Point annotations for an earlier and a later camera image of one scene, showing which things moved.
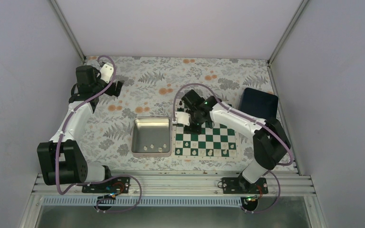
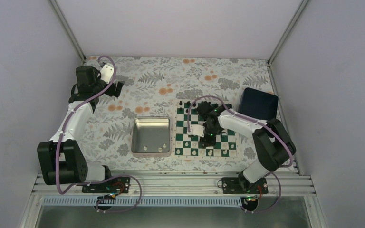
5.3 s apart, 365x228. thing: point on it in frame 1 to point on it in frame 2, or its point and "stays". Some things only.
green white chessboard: (219, 142) stays
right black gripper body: (197, 129) to (212, 140)
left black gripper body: (110, 91) stays
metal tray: (151, 137) stays
